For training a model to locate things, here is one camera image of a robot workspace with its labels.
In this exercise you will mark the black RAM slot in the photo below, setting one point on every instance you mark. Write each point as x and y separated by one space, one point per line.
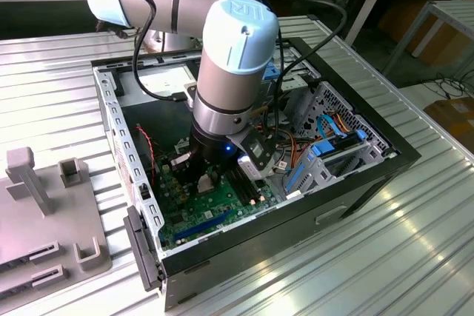
238 191
248 187
253 187
243 189

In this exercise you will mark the brown cardboard box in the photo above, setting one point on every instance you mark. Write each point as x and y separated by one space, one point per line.
453 120
400 16

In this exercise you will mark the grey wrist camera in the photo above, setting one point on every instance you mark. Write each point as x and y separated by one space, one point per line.
190 95

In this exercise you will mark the blue plastic rail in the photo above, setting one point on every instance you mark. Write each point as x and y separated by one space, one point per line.
295 179

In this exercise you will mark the perforated grey metal disk bay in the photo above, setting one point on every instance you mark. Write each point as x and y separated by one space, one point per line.
333 103

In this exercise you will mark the plain grey metal disk bay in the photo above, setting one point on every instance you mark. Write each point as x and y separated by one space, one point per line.
298 94

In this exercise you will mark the grey power supply unit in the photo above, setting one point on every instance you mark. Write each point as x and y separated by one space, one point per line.
155 120

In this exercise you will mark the blue disk carrier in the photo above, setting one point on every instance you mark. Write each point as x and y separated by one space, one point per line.
321 148

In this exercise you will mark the silver CPU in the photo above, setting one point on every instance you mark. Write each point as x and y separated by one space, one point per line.
206 184

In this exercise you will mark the blue plastic drive latch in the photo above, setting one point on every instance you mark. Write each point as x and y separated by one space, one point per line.
272 72

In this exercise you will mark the white metal frame table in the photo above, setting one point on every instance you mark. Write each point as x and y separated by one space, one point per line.
457 10

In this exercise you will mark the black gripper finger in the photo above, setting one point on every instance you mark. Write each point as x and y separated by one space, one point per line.
192 177

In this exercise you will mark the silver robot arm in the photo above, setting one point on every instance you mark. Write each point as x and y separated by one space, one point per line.
237 53

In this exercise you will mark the blue expansion slot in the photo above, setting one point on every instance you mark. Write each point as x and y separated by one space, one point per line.
203 225

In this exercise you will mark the green motherboard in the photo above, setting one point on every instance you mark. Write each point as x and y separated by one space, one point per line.
218 206

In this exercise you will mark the grey parts rack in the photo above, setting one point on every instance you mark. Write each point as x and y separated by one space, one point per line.
44 234

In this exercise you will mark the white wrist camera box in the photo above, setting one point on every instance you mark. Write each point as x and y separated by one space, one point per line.
252 169

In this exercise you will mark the black PC case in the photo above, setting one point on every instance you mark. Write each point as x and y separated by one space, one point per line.
259 253

